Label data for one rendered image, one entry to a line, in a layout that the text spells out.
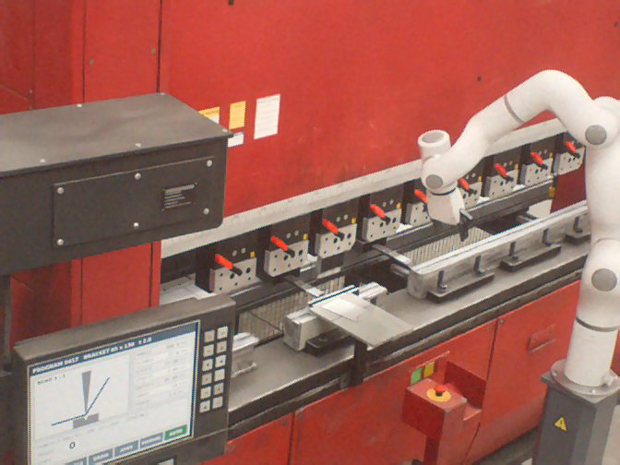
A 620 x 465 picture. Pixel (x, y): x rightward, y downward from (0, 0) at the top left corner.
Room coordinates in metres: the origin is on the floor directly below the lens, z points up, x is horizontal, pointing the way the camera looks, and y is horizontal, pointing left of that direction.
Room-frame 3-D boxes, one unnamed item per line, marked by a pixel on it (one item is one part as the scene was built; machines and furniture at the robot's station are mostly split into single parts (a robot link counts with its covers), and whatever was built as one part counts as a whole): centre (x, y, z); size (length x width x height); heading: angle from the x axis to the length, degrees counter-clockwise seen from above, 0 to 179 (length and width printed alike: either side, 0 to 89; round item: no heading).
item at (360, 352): (3.15, -0.21, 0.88); 0.14 x 0.04 x 0.22; 47
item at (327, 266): (3.28, -0.07, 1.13); 0.10 x 0.02 x 0.10; 137
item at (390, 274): (3.98, -0.21, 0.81); 0.64 x 0.08 x 0.14; 47
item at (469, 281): (3.68, -0.53, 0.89); 0.30 x 0.05 x 0.03; 137
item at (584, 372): (2.95, -0.81, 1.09); 0.19 x 0.19 x 0.18
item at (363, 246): (3.68, -0.24, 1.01); 0.26 x 0.12 x 0.05; 47
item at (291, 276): (3.38, 0.04, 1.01); 0.26 x 0.12 x 0.05; 47
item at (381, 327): (3.18, -0.18, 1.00); 0.26 x 0.18 x 0.01; 47
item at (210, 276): (2.97, 0.22, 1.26); 0.15 x 0.09 x 0.17; 137
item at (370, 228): (3.41, -0.20, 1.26); 0.15 x 0.09 x 0.17; 137
